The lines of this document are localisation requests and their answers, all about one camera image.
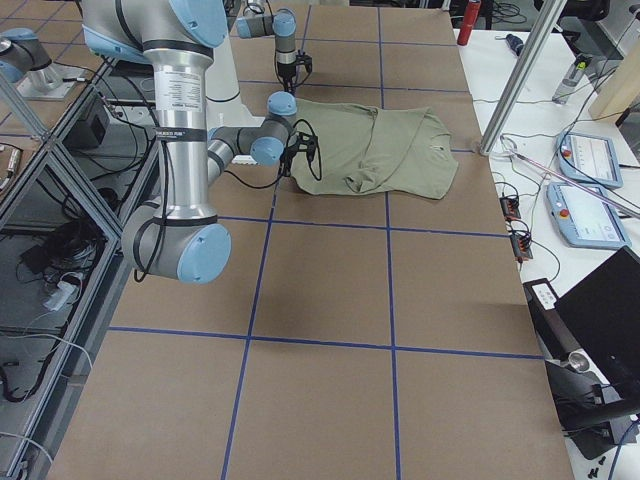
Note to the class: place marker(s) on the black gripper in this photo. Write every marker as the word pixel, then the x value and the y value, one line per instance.
pixel 285 72
pixel 288 154

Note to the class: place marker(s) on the olive green long-sleeve shirt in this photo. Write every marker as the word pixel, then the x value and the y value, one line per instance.
pixel 367 150

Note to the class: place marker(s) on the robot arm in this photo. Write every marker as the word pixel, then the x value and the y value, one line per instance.
pixel 258 19
pixel 178 235

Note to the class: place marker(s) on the red bottle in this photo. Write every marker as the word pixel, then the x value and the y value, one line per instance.
pixel 469 19

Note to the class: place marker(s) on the metal grabber stick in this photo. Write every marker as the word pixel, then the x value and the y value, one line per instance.
pixel 621 204

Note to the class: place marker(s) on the far blue teach pendant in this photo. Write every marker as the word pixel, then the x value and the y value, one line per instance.
pixel 589 158

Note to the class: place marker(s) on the blue teach pendant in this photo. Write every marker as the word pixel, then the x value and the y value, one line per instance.
pixel 589 158
pixel 583 218

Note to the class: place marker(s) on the near blue teach pendant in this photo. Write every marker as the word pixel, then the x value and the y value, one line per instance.
pixel 583 218

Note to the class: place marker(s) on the black laptop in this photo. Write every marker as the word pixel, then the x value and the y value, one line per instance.
pixel 599 315

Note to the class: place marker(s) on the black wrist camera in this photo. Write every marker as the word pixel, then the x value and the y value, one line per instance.
pixel 306 143
pixel 305 61

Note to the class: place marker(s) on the aluminium frame post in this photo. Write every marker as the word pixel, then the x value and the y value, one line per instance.
pixel 542 28

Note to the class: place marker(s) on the black camera stand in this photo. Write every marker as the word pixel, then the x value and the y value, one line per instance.
pixel 596 417

